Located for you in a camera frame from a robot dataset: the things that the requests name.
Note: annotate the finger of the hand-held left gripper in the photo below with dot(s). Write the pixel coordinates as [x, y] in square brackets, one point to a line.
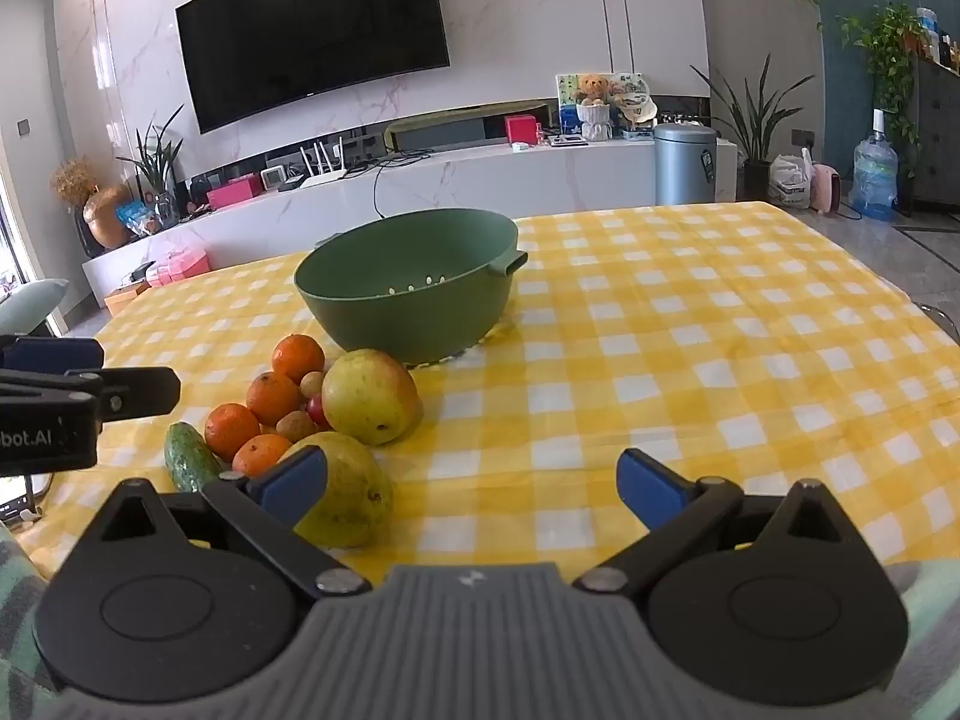
[139, 390]
[56, 354]

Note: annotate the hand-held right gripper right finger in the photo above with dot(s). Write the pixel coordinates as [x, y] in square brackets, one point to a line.
[649, 484]

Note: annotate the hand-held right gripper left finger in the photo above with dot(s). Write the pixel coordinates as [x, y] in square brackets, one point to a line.
[294, 476]

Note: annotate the orange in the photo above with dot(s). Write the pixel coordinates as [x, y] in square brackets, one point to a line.
[272, 397]
[298, 356]
[259, 454]
[230, 429]

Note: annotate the brown longan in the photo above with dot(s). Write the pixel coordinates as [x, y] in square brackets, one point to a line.
[294, 426]
[311, 384]

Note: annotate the yellow-green mango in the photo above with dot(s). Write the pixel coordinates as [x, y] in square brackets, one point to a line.
[367, 397]
[352, 495]

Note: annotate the red cherry tomato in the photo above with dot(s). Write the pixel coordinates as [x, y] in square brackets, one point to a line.
[316, 411]

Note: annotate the green cucumber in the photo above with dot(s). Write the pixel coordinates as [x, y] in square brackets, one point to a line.
[189, 457]

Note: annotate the green colander bowl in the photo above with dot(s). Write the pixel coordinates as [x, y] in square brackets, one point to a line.
[405, 307]

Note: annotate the pale green cushion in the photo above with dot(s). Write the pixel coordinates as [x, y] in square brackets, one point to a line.
[30, 307]

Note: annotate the brown wooden box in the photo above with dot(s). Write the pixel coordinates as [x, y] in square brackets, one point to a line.
[124, 300]

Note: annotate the pink gift boxes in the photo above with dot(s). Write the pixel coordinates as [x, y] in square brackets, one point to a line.
[178, 268]

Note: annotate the yellow checked tablecloth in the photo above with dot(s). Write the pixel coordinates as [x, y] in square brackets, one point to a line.
[675, 352]

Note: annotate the bronze round vase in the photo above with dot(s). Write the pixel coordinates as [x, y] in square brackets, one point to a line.
[109, 221]

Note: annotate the blue snack bag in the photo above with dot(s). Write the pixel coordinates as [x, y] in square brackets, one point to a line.
[136, 216]

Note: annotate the dried flower bunch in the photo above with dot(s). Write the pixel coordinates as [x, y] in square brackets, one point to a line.
[73, 180]

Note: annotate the leafy plant in glass vase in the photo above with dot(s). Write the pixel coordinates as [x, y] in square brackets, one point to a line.
[157, 165]

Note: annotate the magenta box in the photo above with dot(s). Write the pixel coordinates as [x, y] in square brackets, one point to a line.
[234, 193]

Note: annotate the small white desk clock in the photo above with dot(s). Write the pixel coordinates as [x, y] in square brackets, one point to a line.
[274, 178]

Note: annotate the white router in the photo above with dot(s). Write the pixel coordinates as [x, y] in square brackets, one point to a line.
[324, 174]

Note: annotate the grey metal trash can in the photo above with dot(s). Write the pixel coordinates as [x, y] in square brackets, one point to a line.
[684, 165]

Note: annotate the white plastic bag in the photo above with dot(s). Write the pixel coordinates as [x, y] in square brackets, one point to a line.
[789, 184]

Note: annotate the white marble tv console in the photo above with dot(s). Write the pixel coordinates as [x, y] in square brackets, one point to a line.
[465, 180]

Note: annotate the pink small appliance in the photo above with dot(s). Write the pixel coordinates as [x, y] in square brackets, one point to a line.
[826, 189]

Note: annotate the blue tray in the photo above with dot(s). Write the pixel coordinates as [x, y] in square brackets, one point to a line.
[639, 133]

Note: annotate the small digital scale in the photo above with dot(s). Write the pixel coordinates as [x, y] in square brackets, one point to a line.
[566, 139]

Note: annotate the white ribbed vase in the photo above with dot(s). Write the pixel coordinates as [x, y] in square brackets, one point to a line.
[596, 124]

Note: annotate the snake plant in black pot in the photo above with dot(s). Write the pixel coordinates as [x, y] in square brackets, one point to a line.
[756, 135]

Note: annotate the beige hat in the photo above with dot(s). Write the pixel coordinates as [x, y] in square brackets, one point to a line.
[639, 114]

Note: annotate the long black soundbar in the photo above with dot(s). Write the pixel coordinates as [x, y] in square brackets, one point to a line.
[450, 133]

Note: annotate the red box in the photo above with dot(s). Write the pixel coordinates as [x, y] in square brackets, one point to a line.
[520, 129]

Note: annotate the blue water jug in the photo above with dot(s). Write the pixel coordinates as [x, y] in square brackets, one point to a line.
[874, 176]

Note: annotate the round paper fan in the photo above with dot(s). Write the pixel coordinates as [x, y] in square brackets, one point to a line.
[630, 88]

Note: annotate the painted picture stand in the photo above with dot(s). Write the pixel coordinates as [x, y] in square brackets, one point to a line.
[566, 94]

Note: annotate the brown teddy bear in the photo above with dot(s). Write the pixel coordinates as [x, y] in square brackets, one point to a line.
[592, 88]

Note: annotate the dark grey cabinet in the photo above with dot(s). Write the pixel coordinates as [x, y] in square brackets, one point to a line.
[937, 142]

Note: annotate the green pothos plant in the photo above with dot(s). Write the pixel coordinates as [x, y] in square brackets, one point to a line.
[885, 52]

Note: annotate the group of bottles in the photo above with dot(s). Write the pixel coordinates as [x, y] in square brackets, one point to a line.
[937, 37]

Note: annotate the dark wall outlet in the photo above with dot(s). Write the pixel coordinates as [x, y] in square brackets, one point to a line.
[802, 139]

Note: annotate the black wall television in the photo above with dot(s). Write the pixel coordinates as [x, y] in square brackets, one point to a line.
[311, 30]

